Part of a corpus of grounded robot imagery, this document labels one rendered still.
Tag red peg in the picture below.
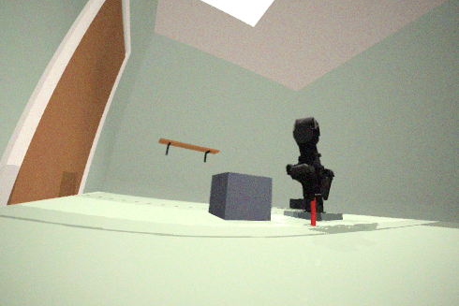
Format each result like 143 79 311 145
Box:
310 198 316 226

